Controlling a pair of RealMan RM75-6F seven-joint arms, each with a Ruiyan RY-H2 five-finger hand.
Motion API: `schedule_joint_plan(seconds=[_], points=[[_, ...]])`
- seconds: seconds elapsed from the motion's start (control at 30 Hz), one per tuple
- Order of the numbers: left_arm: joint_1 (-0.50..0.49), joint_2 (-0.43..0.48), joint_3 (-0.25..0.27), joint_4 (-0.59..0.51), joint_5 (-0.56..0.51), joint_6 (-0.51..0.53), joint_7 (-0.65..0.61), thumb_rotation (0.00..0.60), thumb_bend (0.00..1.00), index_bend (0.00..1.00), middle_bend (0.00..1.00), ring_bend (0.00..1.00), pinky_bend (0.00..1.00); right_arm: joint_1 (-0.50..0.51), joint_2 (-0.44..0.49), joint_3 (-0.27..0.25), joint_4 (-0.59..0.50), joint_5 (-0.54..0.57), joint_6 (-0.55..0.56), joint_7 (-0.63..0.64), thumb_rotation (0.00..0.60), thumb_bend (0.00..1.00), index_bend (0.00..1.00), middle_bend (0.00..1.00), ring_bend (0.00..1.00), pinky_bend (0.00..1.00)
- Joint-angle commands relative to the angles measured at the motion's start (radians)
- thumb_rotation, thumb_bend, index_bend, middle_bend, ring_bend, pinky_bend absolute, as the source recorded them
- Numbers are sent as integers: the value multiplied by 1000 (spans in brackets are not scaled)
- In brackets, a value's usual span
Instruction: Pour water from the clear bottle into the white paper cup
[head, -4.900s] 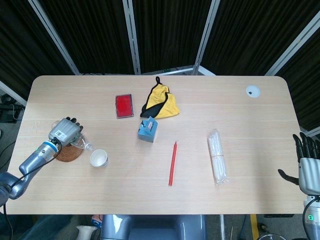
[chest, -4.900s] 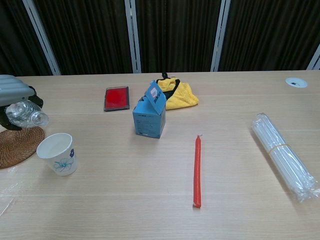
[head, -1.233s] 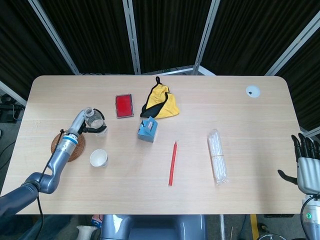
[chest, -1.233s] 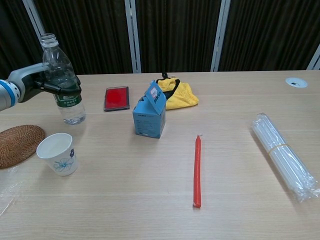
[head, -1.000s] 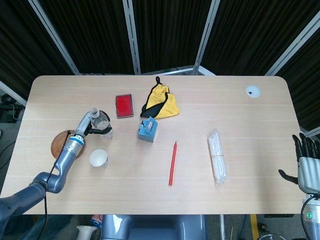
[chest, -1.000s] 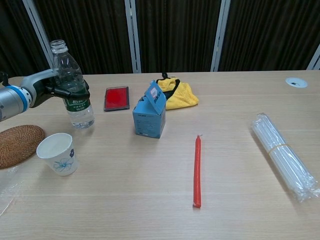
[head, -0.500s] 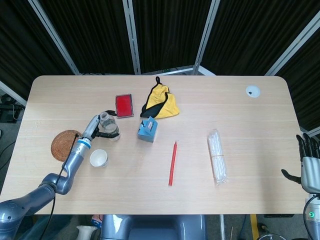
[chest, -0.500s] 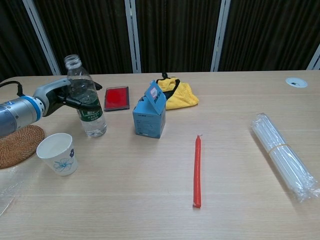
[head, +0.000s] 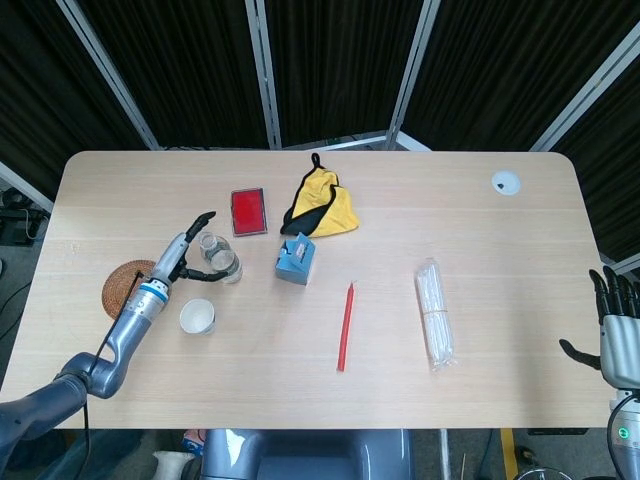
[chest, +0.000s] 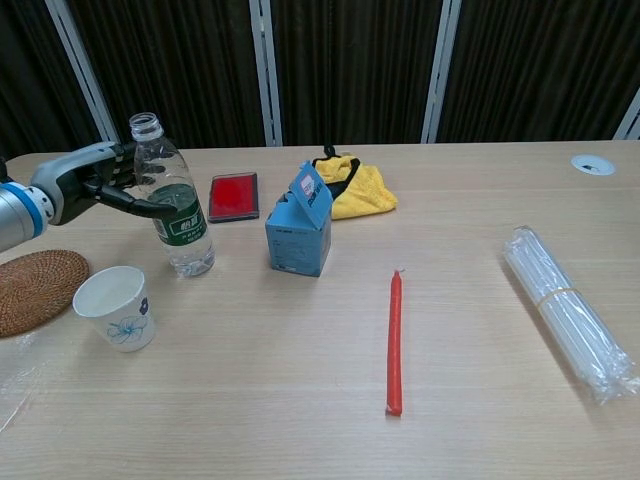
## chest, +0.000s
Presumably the clear plastic film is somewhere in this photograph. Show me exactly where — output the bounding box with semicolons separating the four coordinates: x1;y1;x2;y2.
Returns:
0;334;41;432

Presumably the bundle of clear plastic sticks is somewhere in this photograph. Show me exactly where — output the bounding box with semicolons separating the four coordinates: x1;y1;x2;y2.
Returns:
501;224;640;407

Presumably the brown woven rattan coaster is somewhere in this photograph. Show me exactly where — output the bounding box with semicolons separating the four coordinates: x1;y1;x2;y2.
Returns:
0;248;90;339

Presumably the blue cardboard box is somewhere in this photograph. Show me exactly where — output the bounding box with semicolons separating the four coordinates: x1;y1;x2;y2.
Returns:
264;159;334;278

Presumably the red candle stick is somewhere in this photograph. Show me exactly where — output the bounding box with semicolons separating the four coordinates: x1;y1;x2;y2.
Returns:
384;268;406;417

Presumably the white round cable grommet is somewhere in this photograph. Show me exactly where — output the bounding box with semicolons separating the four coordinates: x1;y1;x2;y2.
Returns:
570;153;616;176

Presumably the silver partition post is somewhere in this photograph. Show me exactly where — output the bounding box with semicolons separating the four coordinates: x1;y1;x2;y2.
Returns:
421;0;462;145
43;0;124;151
613;87;640;141
248;0;284;147

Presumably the red ink pad case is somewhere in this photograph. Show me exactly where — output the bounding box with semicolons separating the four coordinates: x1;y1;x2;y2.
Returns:
207;172;261;225

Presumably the white paper cup blue flower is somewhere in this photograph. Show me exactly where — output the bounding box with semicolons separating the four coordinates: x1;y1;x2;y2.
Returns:
72;265;157;353

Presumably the clear plastic water bottle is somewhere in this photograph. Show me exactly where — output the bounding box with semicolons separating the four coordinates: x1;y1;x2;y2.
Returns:
128;111;216;279

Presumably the left black grey robot hand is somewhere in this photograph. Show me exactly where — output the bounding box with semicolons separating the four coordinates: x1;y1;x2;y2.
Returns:
29;141;179;226

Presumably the yellow cloth with black strap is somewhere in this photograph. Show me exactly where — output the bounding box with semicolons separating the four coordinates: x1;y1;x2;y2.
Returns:
310;144;400;221

